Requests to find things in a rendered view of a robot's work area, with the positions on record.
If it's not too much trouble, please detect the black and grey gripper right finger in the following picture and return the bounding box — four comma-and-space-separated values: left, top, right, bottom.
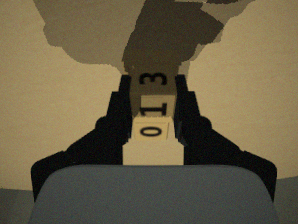
173, 74, 277, 202

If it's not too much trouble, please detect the beige number cube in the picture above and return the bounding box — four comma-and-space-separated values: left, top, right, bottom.
129, 67, 177, 123
132, 121, 170, 140

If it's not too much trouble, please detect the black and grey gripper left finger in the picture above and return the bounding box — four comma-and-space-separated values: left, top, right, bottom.
31, 75, 133, 203

